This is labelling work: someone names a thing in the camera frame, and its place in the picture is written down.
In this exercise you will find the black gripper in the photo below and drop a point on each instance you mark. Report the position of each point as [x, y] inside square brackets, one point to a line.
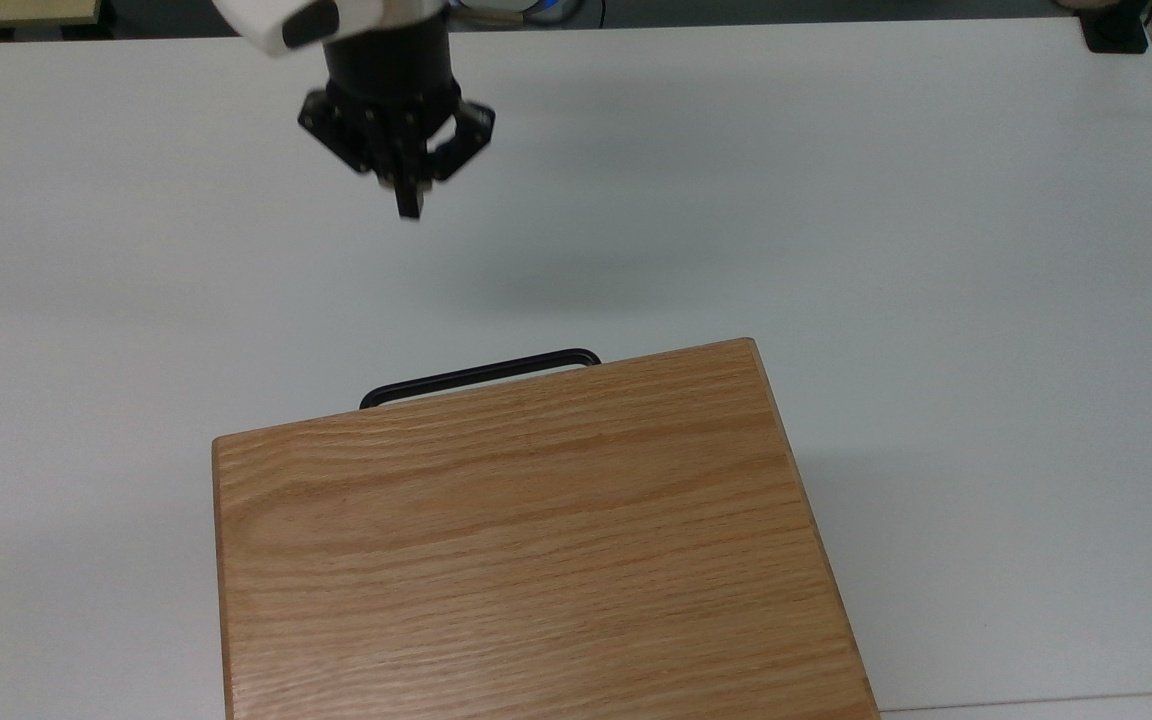
[391, 90]

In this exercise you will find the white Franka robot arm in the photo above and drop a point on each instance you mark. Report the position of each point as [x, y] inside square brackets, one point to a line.
[256, 20]

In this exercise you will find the wooden drawer cabinet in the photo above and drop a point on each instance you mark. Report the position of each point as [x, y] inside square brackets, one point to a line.
[536, 550]

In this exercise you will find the beige wooden board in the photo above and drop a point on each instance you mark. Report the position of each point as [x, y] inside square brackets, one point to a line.
[6, 10]

